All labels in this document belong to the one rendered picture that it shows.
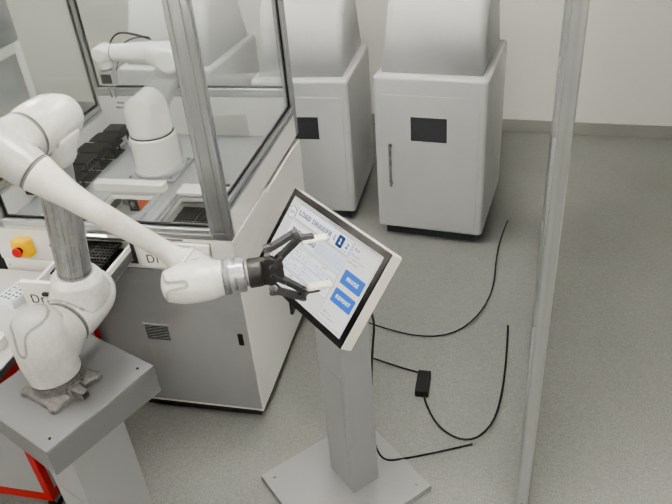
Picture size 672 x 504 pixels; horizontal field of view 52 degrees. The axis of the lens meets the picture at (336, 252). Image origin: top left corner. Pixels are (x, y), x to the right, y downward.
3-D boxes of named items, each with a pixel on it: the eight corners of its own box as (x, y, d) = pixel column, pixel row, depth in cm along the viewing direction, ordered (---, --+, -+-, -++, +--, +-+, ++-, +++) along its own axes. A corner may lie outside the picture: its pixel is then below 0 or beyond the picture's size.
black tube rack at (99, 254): (98, 290, 251) (93, 275, 248) (55, 287, 255) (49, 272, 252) (125, 256, 269) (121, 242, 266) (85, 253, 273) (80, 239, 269)
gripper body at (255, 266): (250, 295, 172) (287, 289, 173) (245, 266, 168) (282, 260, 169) (248, 280, 179) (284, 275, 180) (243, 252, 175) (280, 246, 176)
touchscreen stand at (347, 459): (323, 563, 246) (292, 346, 190) (262, 480, 278) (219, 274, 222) (430, 490, 268) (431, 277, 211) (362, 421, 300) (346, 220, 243)
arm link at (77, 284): (45, 337, 214) (84, 294, 232) (92, 350, 211) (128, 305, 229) (-14, 107, 169) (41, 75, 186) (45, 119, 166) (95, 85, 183)
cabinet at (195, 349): (268, 422, 303) (240, 274, 259) (60, 398, 326) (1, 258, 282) (318, 291, 380) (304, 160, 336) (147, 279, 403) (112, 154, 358)
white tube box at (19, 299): (14, 309, 258) (11, 301, 256) (-1, 304, 262) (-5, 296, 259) (40, 291, 267) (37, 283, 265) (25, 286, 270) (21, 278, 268)
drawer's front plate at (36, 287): (100, 312, 243) (91, 287, 237) (27, 306, 249) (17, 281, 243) (102, 309, 245) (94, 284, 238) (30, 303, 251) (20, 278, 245)
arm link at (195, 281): (219, 257, 168) (222, 254, 181) (154, 267, 166) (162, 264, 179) (226, 300, 168) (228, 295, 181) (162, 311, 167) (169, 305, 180)
